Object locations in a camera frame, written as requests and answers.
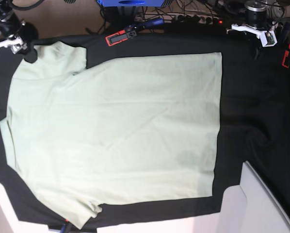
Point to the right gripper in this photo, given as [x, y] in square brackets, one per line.
[17, 44]

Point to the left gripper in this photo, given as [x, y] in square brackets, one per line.
[266, 37]

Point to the light green T-shirt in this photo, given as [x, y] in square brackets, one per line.
[129, 130]

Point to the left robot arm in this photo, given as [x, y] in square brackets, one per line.
[255, 16]

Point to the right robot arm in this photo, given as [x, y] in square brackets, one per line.
[15, 34]

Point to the red black clamp right edge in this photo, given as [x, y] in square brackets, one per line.
[286, 57]

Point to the black power strip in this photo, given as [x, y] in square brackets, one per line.
[200, 19]

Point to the red black clamp top centre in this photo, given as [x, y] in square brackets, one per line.
[131, 31]

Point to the red blue clamp bottom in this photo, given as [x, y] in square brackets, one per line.
[66, 228]

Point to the blue clamp handle right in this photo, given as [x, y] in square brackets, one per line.
[281, 31]

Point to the white table frame right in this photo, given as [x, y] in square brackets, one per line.
[251, 207]

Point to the white table frame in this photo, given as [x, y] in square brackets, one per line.
[251, 207]
[9, 222]

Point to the white table frame left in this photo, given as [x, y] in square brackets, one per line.
[9, 222]

